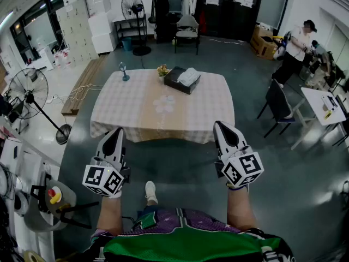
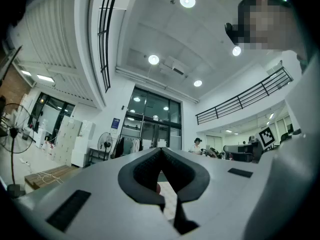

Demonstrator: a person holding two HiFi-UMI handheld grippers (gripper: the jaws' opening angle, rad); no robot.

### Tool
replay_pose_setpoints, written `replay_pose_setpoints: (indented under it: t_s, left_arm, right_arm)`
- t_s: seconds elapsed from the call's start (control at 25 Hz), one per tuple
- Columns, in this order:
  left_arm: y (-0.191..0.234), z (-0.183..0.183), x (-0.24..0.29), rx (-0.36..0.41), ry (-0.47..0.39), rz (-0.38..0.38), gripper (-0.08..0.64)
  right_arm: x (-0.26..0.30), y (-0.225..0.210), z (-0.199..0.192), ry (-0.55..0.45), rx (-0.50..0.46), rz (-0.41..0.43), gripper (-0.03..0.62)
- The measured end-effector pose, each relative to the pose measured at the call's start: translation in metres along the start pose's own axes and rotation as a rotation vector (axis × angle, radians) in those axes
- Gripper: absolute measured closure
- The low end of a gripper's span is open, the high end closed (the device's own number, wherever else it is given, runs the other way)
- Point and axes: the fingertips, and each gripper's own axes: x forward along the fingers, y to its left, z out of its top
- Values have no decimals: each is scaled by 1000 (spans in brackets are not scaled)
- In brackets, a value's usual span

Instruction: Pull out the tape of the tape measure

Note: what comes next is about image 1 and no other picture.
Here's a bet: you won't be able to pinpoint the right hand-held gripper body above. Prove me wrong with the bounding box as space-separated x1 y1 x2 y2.
214 145 264 188

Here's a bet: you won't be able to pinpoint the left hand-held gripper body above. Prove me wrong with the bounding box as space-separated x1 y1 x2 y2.
82 146 131 199

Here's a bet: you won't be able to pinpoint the person's right forearm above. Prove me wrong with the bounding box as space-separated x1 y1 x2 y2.
226 186 258 231

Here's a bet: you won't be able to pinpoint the person's left forearm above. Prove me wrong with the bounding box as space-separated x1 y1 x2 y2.
97 195 123 236

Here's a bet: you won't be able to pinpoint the table with checked cloth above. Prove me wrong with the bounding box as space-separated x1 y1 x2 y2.
89 68 236 144

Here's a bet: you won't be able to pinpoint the person's white shoe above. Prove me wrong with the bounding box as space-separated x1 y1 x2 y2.
144 181 159 205

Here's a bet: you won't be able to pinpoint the red and yellow toy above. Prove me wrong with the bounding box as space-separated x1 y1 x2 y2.
47 187 63 205

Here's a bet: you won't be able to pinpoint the black chair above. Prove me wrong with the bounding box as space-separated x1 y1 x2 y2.
257 78 306 139

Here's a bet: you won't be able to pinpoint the wooden bench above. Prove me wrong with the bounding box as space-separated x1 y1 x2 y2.
60 53 109 116

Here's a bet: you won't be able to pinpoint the white wet wipes packet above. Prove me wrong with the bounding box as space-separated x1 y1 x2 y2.
177 67 201 87

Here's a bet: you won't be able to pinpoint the teal lantern ornament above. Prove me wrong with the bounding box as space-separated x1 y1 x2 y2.
118 61 131 82

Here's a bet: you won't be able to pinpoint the black box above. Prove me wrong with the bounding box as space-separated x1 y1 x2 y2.
163 66 202 95

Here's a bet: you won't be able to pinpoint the grey round stool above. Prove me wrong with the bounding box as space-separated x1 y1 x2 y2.
23 179 100 233

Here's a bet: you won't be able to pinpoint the potted orange flowers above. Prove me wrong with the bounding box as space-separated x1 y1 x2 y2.
157 64 172 84

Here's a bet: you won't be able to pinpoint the green and purple jersey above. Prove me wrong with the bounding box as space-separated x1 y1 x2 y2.
89 206 295 262

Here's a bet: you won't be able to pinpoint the brown cardboard box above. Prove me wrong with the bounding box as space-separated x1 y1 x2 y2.
250 25 279 61

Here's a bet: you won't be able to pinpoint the cluster of white red jugs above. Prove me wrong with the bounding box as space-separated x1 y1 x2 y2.
53 50 74 70

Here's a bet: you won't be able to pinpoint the black standing fan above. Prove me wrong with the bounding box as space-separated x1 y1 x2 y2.
121 0 152 56
8 67 72 145

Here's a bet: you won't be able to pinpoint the white foam box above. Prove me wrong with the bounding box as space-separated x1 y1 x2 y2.
87 11 113 37
91 32 117 55

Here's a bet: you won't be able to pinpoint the white and black device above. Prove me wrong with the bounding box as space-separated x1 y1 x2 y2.
321 93 339 109

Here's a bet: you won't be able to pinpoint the grey locker cabinet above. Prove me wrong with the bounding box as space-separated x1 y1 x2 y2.
56 0 99 67

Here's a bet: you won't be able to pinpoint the grey padded chair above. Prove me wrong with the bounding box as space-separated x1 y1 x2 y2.
174 15 200 56

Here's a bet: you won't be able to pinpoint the black double door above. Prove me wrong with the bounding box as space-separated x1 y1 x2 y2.
198 0 265 42

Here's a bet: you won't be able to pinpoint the black shelf table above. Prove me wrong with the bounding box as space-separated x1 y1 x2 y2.
113 14 148 47

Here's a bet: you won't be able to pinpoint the dark framed glass door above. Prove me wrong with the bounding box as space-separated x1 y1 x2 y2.
9 0 66 65

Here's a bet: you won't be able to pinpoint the black clothes rack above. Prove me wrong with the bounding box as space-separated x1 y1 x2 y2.
152 0 200 43

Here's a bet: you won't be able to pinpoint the black hanging coat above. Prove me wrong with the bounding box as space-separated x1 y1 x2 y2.
155 0 171 42

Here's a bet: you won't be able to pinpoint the white hanging coat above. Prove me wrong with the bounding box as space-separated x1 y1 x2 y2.
181 0 197 17

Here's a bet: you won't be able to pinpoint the white floor cable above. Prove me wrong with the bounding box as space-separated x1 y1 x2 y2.
46 82 105 104

